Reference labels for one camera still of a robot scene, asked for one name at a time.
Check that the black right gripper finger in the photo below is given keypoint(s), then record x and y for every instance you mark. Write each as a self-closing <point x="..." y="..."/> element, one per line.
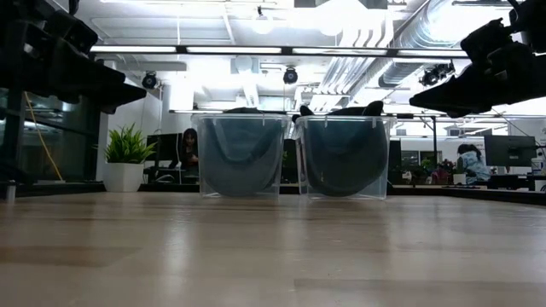
<point x="460" y="100"/>
<point x="507" y="59"/>

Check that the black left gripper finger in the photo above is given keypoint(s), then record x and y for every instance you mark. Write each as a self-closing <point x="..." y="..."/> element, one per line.
<point x="85" y="64"/>
<point x="115" y="98"/>

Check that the black ceiling spotlights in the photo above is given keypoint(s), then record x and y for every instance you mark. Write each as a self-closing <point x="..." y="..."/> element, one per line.
<point x="435" y="74"/>

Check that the person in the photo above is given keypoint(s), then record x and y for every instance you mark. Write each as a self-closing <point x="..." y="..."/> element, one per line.
<point x="473" y="164"/>
<point x="189" y="149"/>

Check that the black computer monitor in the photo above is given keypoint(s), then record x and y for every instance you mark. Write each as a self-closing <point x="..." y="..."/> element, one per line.
<point x="509" y="149"/>
<point x="164" y="149"/>

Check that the potted flowers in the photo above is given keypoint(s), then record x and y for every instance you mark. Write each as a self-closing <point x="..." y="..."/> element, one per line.
<point x="439" y="170"/>

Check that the green plant in white pot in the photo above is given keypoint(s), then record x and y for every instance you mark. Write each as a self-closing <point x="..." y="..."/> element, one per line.
<point x="123" y="175"/>

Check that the clear plastic bin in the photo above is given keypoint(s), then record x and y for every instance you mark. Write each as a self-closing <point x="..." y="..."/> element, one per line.
<point x="345" y="119"/>
<point x="239" y="115"/>

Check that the overhead light bar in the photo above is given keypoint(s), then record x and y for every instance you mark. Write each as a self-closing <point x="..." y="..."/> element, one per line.
<point x="256" y="50"/>

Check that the black overhead camera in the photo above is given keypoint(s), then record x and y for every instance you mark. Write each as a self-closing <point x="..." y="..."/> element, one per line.
<point x="149" y="80"/>
<point x="290" y="76"/>

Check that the silver ceiling air duct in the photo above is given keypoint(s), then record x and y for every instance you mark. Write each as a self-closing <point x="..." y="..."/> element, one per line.
<point x="426" y="25"/>

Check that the small silver post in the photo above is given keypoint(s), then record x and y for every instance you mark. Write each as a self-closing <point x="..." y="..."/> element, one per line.
<point x="10" y="192"/>

